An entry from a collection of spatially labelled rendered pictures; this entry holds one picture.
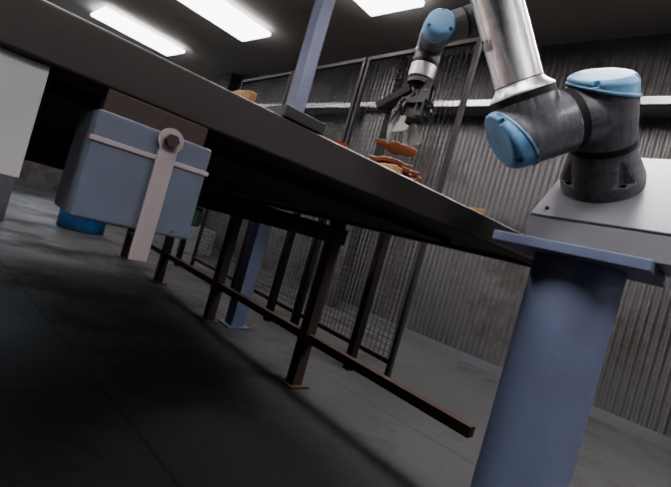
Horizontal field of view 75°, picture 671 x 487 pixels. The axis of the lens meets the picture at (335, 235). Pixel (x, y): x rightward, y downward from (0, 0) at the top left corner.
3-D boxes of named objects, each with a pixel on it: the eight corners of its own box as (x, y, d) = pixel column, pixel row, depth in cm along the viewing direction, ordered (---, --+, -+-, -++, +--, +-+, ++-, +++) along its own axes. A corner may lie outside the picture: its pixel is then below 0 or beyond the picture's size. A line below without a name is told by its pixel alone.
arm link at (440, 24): (463, -4, 109) (452, 19, 120) (420, 11, 109) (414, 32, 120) (473, 25, 108) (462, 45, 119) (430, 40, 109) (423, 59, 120)
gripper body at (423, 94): (418, 117, 118) (430, 75, 118) (391, 115, 123) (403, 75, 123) (429, 127, 124) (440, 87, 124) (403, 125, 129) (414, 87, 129)
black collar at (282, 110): (323, 134, 68) (326, 124, 68) (284, 115, 63) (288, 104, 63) (295, 134, 73) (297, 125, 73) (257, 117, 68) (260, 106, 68)
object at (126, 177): (185, 269, 54) (225, 131, 55) (59, 248, 45) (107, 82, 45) (155, 251, 63) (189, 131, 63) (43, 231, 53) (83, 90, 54)
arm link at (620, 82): (655, 138, 79) (662, 63, 72) (584, 162, 79) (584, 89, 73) (610, 121, 89) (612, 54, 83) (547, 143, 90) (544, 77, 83)
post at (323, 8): (250, 329, 298) (343, -5, 300) (228, 328, 287) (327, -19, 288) (238, 321, 311) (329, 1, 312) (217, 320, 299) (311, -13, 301)
